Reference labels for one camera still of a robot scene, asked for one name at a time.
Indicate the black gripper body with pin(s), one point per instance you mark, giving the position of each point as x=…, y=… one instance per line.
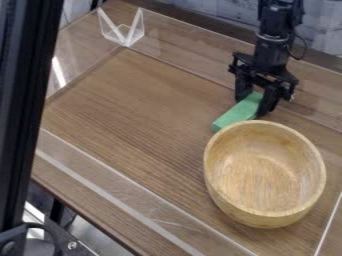
x=267, y=64

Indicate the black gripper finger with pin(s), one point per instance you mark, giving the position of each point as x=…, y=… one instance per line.
x=269, y=101
x=244, y=84

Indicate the green rectangular block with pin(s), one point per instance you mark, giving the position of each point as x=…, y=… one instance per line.
x=243, y=111

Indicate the brown wooden bowl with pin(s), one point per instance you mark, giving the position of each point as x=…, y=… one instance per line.
x=265, y=173

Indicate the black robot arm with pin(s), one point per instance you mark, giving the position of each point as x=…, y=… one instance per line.
x=280, y=17

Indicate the black table leg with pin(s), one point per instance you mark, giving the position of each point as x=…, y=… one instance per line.
x=57, y=211

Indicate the clear acrylic corner bracket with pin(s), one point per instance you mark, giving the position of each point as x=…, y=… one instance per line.
x=122, y=34

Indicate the black metal frame post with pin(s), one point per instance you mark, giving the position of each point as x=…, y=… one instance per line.
x=30, y=25

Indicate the grey metal base plate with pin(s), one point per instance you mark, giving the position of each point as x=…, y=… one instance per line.
x=66, y=244

